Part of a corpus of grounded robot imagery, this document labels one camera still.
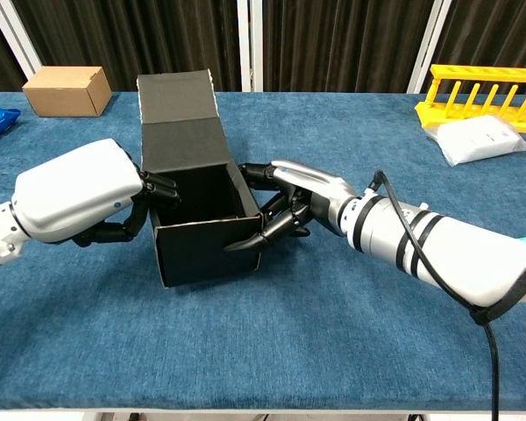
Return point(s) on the yellow test tube rack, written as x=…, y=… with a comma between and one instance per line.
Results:
x=478, y=74

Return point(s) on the black cardboard box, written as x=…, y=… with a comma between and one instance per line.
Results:
x=184, y=144

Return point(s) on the grey aluminium profile rail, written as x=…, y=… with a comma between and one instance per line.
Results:
x=426, y=48
x=14, y=37
x=244, y=44

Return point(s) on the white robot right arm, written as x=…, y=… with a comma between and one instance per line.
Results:
x=456, y=250

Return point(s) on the white packet in clear bag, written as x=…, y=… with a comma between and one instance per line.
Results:
x=478, y=140

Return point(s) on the brown cardboard box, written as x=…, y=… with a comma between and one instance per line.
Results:
x=66, y=92

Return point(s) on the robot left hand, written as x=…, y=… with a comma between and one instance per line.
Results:
x=70, y=188

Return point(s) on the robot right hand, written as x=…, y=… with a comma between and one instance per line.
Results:
x=320, y=197

